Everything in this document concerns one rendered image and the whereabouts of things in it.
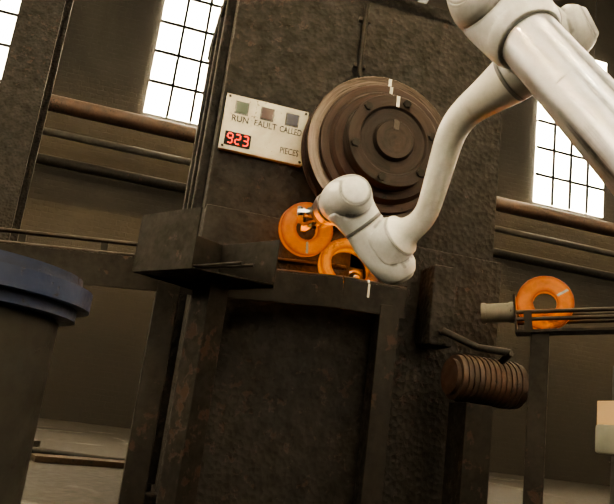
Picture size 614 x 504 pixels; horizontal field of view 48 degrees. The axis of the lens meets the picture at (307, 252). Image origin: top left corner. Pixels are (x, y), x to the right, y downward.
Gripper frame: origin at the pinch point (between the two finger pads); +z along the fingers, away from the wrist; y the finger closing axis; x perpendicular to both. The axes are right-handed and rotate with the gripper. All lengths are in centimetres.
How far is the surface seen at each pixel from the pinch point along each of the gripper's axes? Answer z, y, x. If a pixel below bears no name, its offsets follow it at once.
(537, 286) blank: -17, 64, -9
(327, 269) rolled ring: 2.2, 8.5, -11.4
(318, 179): 0.6, 1.8, 13.7
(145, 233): -24, -44, -15
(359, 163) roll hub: -7.7, 10.8, 18.3
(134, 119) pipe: 548, -63, 206
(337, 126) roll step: -2.3, 4.5, 29.6
